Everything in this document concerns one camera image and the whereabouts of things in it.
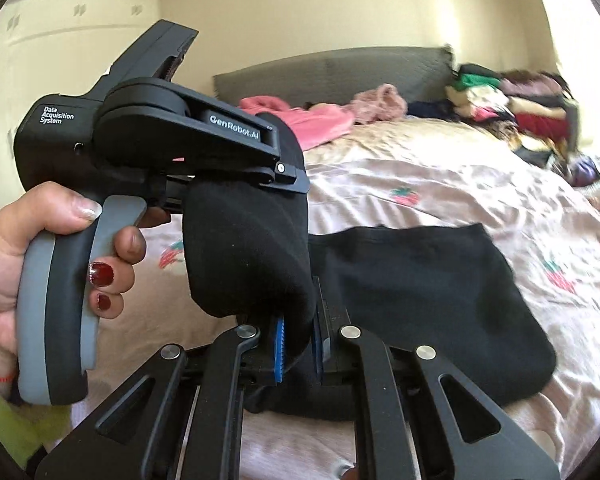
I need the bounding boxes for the green left sleeve forearm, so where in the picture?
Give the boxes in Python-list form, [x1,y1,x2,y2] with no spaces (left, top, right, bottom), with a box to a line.
[0,393,71,469]

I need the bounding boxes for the lilac strawberry bed sheet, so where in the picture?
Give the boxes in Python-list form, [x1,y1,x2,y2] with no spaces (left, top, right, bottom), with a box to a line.
[70,159,600,476]

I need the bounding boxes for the white bag with clothes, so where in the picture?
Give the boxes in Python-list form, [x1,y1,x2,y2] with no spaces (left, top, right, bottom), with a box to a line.
[552,154,600,202]

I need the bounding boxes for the dusty pink fluffy garment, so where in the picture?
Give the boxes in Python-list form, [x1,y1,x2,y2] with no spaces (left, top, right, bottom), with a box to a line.
[348,84,407,125]

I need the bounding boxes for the dark navy garment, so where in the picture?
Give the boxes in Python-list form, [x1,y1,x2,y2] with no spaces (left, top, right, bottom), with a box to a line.
[406,100,455,120]

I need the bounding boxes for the pink blanket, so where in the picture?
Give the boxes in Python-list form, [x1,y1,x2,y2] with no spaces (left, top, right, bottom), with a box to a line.
[239,96,355,152]

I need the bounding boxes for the stack of folded clothes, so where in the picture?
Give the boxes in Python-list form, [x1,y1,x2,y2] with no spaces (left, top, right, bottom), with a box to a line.
[445,63,581,153]

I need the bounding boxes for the beige mattress cover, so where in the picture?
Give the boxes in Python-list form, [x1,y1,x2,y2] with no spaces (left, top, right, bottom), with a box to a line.
[304,118,546,183]

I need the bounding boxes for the left hand red nails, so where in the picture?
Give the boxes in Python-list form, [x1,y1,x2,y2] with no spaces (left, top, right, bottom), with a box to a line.
[0,180,171,386]

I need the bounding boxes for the cream wardrobe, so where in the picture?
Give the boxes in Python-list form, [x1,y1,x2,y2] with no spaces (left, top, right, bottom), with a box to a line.
[0,0,159,209]

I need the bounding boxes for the grey quilted headboard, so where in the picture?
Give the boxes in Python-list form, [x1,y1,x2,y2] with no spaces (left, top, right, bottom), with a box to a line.
[213,47,454,106]

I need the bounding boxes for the black orange knit sweater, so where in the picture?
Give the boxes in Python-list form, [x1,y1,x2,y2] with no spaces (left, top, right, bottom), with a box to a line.
[183,133,557,420]

